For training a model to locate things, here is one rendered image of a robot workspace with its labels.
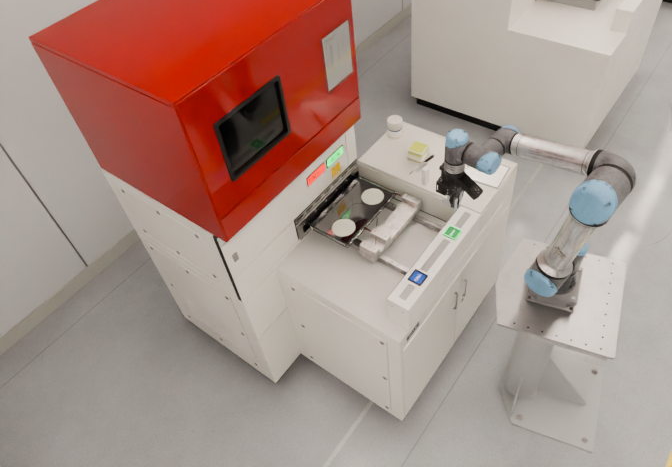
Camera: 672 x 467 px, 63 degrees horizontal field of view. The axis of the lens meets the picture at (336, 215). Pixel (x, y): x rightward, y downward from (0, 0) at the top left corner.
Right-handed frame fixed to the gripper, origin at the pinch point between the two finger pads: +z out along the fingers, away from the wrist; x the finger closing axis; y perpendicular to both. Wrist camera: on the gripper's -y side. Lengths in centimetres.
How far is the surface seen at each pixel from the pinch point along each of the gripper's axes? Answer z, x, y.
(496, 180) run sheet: 13.7, -35.1, -0.5
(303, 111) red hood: -37, 18, 53
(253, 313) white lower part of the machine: 41, 63, 59
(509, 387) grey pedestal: 106, 1, -36
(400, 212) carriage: 22.5, -4.7, 28.4
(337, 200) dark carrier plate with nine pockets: 20, 6, 55
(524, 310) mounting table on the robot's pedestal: 28.7, 8.2, -35.2
